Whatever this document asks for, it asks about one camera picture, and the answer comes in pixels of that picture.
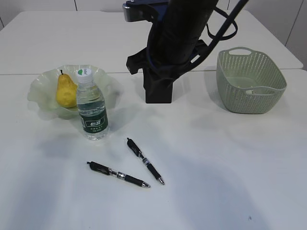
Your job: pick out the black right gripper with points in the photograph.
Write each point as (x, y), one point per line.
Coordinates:
(158, 76)

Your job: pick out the clear water bottle green label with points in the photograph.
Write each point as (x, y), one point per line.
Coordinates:
(91, 105)

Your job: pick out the yellow pear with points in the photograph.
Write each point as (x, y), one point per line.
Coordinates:
(66, 91)

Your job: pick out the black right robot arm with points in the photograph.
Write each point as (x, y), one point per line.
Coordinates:
(176, 28)

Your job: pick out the black square pen holder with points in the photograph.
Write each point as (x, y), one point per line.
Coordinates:
(158, 92)

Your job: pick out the black pen middle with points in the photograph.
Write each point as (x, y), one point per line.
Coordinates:
(136, 150)

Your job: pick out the black pen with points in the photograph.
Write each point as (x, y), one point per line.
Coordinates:
(136, 150)
(110, 172)

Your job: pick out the pale green plastic basket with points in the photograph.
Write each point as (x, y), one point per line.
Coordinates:
(240, 69)

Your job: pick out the black pen left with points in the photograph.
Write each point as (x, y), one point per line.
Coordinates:
(110, 172)

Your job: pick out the pale green wavy glass plate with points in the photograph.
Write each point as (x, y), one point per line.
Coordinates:
(55, 90)

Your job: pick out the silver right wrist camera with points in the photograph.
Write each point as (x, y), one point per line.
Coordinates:
(144, 10)

